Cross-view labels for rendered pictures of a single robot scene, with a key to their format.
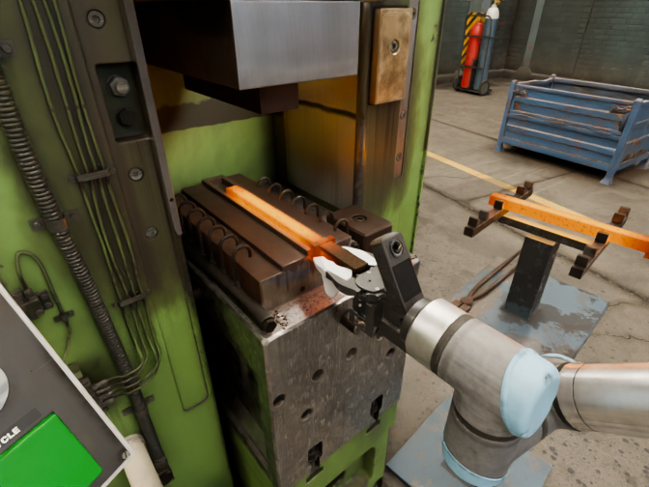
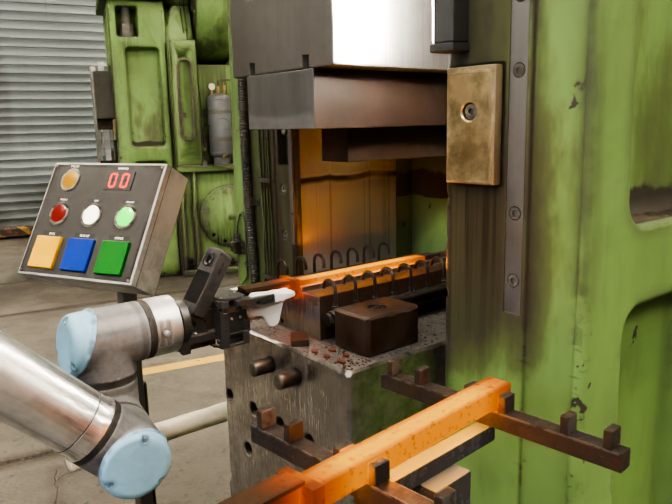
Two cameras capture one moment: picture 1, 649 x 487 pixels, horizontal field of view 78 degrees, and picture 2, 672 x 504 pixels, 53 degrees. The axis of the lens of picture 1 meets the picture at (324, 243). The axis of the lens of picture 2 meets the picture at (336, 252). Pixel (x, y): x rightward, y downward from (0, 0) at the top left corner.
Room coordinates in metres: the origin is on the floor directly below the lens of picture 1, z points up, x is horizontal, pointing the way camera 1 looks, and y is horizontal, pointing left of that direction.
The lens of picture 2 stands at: (0.69, -1.14, 1.28)
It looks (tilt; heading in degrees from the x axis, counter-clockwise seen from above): 11 degrees down; 91
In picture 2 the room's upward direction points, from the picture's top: 1 degrees counter-clockwise
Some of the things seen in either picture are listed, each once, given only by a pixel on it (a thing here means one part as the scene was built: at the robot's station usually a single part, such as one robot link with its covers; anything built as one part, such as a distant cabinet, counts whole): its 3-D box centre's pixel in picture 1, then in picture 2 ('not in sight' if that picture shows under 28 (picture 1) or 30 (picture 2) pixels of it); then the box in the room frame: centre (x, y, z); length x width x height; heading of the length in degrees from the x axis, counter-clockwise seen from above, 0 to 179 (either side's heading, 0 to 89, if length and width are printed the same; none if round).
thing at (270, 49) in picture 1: (227, 35); (370, 101); (0.74, 0.16, 1.32); 0.42 x 0.20 x 0.10; 40
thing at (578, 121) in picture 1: (577, 123); not in sight; (3.99, -2.50, 0.36); 1.20 x 0.80 x 0.72; 34
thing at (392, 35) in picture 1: (390, 57); (473, 125); (0.88, -0.13, 1.27); 0.09 x 0.02 x 0.17; 130
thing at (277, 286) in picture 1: (248, 227); (372, 285); (0.74, 0.16, 0.96); 0.42 x 0.20 x 0.09; 40
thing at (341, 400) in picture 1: (275, 310); (395, 417); (0.78, 0.12, 0.69); 0.56 x 0.38 x 0.45; 40
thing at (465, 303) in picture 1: (503, 271); not in sight; (0.93, -0.51, 0.71); 0.60 x 0.04 x 0.01; 133
